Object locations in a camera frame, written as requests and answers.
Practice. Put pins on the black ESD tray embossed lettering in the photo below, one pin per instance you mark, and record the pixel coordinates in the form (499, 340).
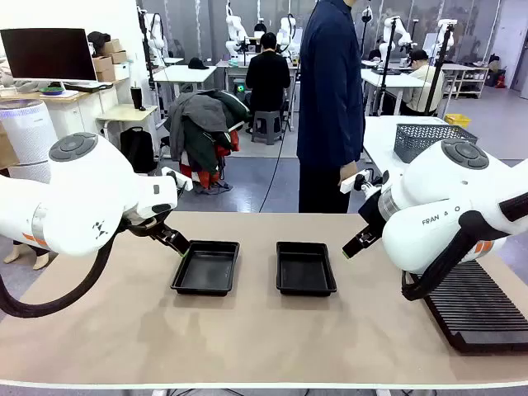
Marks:
(305, 272)

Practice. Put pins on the small glowing device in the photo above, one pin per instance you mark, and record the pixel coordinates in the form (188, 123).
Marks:
(240, 87)

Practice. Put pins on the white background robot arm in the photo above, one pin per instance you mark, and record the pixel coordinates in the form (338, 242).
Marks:
(233, 29)
(389, 33)
(286, 33)
(447, 31)
(156, 37)

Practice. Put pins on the seated person in black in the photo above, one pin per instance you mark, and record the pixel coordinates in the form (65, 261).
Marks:
(268, 78)

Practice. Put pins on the red fire extinguisher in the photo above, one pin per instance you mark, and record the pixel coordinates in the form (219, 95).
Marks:
(500, 80)

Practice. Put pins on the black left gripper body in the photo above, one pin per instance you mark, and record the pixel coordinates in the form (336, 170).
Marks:
(144, 231)

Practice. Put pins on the brown cardboard sheet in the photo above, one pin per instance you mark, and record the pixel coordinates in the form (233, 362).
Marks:
(8, 148)

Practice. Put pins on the white workbench desk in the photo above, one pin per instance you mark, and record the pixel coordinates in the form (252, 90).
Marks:
(396, 80)
(231, 68)

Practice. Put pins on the person's right hand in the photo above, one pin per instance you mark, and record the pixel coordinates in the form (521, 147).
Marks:
(348, 171)

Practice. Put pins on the white cylindrical air purifier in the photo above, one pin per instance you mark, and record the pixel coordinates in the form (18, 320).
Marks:
(24, 132)

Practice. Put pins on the black keyboard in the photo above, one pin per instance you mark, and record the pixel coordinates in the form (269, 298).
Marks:
(88, 86)

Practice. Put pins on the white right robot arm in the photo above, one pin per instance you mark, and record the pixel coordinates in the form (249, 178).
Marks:
(433, 194)

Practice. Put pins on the grey jacket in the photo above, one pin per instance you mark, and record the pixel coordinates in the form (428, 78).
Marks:
(194, 115)

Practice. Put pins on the grey plastic mesh basket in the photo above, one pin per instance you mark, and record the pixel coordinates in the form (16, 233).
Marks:
(420, 140)

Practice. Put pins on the mannequin legs black trousers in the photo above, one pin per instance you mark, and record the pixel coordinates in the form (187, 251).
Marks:
(41, 260)

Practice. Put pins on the brown cardboard box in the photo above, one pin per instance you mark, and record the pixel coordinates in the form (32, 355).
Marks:
(112, 46)
(102, 64)
(106, 75)
(119, 57)

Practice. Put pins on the green round dish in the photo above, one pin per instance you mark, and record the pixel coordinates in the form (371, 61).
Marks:
(51, 90)

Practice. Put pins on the person in blue coat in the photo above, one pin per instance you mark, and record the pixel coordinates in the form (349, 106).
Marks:
(326, 82)

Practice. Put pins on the white shelf desk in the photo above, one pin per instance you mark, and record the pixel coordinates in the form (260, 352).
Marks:
(466, 68)

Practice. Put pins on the black fabric bundle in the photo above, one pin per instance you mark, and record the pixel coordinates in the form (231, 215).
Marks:
(98, 41)

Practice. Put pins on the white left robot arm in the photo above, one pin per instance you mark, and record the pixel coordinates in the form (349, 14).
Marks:
(82, 185)

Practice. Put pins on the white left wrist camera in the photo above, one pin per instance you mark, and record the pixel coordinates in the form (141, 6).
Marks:
(181, 181)

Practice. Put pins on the black tumbler cup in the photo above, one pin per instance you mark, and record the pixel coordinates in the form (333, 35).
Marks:
(136, 99)

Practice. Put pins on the grey cloth heap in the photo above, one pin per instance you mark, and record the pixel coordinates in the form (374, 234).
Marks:
(24, 84)

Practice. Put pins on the dark green jacket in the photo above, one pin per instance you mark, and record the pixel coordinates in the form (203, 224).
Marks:
(206, 152)

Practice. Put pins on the black plastic ESD tray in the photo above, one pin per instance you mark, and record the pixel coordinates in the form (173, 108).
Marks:
(206, 272)

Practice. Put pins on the black tripod pole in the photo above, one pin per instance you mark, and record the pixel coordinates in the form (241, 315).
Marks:
(437, 74)
(387, 74)
(145, 41)

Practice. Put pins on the black backpack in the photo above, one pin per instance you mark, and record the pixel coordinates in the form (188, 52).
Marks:
(138, 148)

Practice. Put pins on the white rounded side table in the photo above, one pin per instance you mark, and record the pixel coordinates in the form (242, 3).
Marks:
(379, 140)

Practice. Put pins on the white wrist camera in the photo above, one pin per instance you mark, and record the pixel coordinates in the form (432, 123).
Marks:
(181, 181)
(348, 183)

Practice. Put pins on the black baseball cap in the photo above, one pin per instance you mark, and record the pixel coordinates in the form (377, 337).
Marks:
(199, 64)

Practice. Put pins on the yellow plastic bin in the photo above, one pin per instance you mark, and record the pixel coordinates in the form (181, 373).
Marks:
(458, 120)

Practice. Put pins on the blue sleeved right forearm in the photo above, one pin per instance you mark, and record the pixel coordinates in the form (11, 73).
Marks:
(352, 140)

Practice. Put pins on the black slotted board rack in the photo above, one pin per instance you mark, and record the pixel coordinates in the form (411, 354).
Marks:
(486, 305)

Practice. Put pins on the white cabinet desk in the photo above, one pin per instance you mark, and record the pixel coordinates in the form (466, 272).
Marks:
(82, 115)

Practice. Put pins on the grey plastic stool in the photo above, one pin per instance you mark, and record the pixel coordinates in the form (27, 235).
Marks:
(266, 119)

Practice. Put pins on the white office desk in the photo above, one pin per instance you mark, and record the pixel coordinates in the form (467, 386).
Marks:
(185, 74)

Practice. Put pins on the black computer monitor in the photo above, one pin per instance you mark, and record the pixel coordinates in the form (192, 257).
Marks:
(45, 53)

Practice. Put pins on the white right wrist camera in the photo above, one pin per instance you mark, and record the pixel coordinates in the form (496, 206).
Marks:
(348, 183)

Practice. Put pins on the white carton box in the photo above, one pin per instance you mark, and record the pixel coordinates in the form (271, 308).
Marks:
(121, 72)

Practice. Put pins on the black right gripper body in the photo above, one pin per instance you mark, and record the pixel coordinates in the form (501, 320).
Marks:
(373, 214)

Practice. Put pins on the seated person beige jacket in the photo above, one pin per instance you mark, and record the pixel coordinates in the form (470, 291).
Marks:
(420, 86)

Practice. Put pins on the small wood top table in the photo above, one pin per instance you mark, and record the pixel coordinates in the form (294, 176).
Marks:
(123, 112)

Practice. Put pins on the red garment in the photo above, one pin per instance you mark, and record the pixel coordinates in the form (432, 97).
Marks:
(233, 142)

